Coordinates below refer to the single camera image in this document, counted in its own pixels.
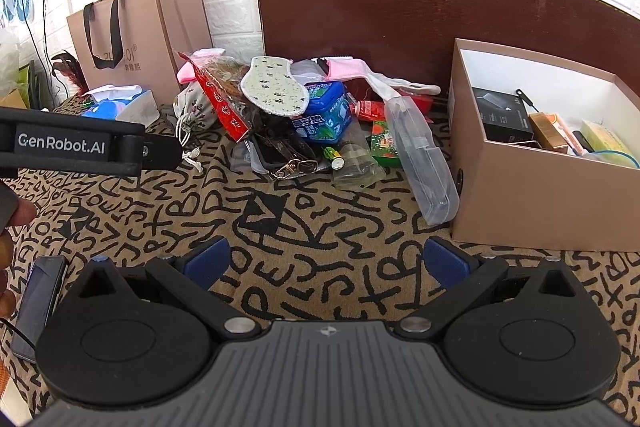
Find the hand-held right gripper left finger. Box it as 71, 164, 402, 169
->
64, 236, 261, 339

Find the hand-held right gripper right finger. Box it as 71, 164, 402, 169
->
397, 236, 596, 340

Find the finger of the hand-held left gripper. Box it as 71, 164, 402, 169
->
141, 135, 184, 170

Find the tan cardboard box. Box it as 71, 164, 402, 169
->
446, 38, 640, 254

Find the dark patterned strap with clasps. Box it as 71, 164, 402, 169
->
249, 112, 321, 180

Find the blue gum container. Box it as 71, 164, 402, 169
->
292, 81, 354, 144

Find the person's left hand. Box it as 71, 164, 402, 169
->
0, 201, 37, 324

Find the blue tissue pack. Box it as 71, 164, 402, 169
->
81, 84, 161, 128

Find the dark feather duster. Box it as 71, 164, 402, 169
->
50, 49, 90, 96

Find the red snack packet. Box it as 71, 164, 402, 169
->
191, 61, 257, 144

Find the pink cloth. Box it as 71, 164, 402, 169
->
176, 48, 229, 84

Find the clear plastic case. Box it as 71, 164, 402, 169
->
384, 97, 461, 226

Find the white plastic bag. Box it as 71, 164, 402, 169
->
0, 27, 26, 100

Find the letter-print blanket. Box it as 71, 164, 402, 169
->
0, 94, 640, 427

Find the brown paper shopping bag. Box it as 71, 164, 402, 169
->
66, 0, 216, 108

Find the clear plastic bag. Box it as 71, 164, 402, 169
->
331, 127, 387, 190

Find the floral shoe insole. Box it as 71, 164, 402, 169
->
240, 56, 311, 118

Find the green snack packet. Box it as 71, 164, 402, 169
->
369, 119, 402, 168

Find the green battery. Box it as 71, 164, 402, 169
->
322, 146, 347, 170

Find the black product box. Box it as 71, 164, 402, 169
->
472, 87, 537, 146

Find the black smartphone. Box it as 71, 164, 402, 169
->
11, 256, 69, 363

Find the orange small box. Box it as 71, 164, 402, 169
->
528, 112, 572, 155

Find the small red sachet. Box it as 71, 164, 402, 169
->
354, 99, 389, 122

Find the pink and white sock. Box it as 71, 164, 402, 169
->
315, 57, 442, 102

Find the yellow-green box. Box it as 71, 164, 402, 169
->
580, 119, 640, 168

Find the dark wooden headboard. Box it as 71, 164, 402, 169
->
256, 0, 640, 120

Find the floral drawstring pouch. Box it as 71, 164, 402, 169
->
172, 82, 222, 145

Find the black wall cable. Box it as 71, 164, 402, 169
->
14, 0, 68, 110

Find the thin black cable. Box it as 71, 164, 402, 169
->
0, 317, 37, 351

